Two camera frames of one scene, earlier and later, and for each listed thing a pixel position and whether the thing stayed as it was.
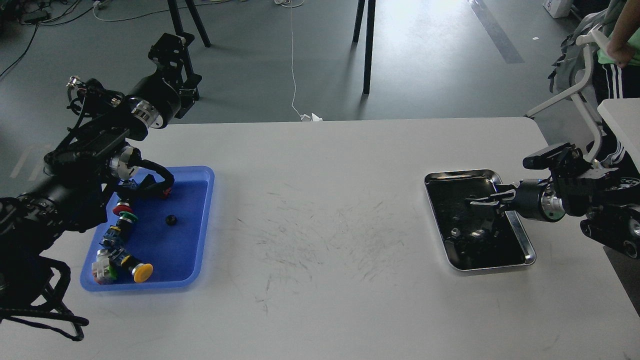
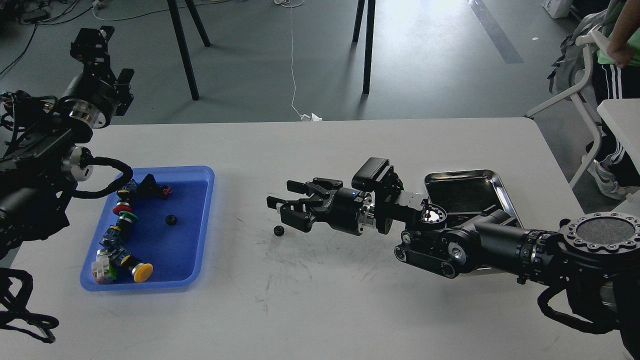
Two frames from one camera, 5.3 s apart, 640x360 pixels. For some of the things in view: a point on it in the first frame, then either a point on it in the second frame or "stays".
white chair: (586, 41) stays
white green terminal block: (103, 272) stays
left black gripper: (157, 98) -> (85, 95)
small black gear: (171, 220) stays
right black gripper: (534, 200) -> (350, 210)
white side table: (623, 116) stays
